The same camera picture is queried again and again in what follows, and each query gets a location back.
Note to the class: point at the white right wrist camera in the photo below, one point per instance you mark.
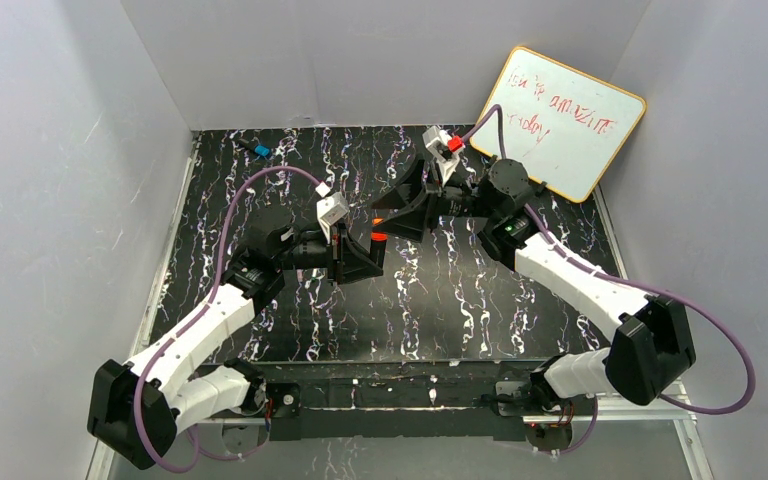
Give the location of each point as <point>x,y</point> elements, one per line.
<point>446,150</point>

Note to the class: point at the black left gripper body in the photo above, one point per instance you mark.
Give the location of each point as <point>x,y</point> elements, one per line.
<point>339,252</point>

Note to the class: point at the blue pen cap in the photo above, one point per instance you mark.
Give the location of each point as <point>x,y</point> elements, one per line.
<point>262,151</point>

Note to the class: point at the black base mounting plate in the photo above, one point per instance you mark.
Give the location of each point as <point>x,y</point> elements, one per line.
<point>418,399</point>

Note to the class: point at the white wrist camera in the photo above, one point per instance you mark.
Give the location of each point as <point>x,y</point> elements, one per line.
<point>446,150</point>
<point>330,210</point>

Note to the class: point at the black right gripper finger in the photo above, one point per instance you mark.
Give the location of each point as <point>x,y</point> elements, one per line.
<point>405,223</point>
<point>406,188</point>

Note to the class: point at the black orange highlighter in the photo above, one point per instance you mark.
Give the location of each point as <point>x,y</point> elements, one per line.
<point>378,243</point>

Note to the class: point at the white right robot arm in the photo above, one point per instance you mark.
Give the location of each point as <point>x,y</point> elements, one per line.
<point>649,338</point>

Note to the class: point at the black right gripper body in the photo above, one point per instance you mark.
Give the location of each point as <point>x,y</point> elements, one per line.
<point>429,204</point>

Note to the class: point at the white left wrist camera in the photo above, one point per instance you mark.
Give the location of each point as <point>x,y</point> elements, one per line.
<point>330,210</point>

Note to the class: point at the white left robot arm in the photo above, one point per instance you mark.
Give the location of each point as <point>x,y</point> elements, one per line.
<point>139,407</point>

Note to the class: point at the aluminium rail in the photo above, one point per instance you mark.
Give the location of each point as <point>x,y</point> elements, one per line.
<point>613,407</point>

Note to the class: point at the yellow-framed whiteboard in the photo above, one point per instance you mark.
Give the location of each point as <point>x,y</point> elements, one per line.
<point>563,125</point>

